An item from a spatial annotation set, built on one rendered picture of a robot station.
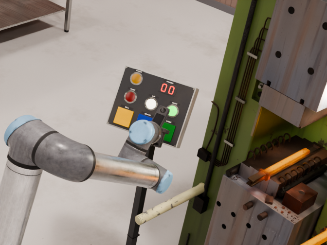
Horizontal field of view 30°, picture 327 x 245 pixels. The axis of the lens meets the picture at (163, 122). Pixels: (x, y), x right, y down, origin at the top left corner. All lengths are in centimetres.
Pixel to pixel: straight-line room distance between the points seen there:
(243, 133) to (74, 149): 118
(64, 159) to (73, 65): 359
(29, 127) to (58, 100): 296
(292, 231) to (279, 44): 74
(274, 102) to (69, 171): 99
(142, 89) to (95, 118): 192
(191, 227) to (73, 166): 155
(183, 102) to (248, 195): 49
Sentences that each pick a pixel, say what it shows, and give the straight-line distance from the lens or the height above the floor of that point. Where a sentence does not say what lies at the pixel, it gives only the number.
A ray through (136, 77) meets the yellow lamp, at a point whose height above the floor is 117.
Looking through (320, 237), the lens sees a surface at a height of 97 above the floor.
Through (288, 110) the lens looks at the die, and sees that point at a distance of 241.
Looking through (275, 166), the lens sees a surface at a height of 101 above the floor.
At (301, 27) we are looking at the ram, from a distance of 231.
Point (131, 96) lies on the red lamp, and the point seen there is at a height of 109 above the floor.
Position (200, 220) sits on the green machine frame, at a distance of 316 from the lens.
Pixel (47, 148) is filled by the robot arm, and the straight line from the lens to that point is 175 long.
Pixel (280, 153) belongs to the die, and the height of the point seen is 99.
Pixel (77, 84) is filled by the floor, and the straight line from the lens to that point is 501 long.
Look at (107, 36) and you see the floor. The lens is 594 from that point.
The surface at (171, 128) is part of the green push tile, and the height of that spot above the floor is 103.
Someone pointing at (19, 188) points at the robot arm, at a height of 124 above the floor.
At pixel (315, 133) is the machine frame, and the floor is 100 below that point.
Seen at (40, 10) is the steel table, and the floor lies 23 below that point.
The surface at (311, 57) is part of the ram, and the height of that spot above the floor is 155.
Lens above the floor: 241
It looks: 31 degrees down
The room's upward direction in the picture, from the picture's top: 11 degrees clockwise
